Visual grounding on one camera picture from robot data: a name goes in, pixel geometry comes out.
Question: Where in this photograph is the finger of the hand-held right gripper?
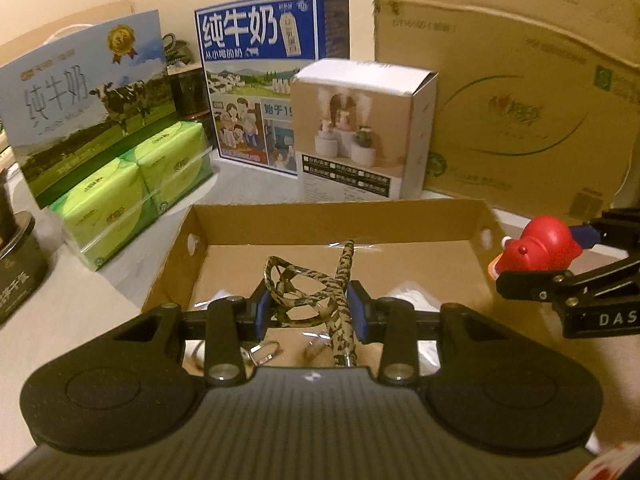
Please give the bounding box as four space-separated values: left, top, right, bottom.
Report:
495 249 640 306
567 207 640 250

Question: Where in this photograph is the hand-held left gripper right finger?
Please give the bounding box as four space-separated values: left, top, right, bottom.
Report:
347 280 508 387

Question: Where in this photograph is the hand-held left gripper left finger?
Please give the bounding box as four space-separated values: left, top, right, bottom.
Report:
107 280 273 388

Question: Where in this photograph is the red toy figure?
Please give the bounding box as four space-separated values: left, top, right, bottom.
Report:
487 216 583 281

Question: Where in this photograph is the camouflage strap lanyard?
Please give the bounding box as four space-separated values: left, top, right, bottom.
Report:
261 240 358 368

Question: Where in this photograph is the shallow cardboard box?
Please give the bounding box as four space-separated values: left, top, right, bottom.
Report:
141 199 508 376

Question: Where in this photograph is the white product box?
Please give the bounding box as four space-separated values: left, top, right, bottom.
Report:
290 58 439 200

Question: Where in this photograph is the large brown cardboard box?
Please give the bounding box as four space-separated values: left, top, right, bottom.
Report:
374 0 640 221

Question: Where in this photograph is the green tissue packs bundle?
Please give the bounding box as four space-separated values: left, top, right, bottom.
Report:
49 121 215 272

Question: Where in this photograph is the black jar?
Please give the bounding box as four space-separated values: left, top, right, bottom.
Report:
167 64 213 122

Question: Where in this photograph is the dark round tin can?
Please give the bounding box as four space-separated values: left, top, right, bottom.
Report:
0 211 51 326

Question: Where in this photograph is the patterned ceramic bowl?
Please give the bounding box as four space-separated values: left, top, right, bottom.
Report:
161 32 203 67

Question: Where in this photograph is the dark blue milk carton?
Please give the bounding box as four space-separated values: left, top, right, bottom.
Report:
194 0 351 179

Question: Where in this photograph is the black food bowl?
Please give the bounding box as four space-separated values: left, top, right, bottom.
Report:
0 172 18 241

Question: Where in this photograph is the light blue cow milk carton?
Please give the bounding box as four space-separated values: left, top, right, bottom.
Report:
0 9 176 209

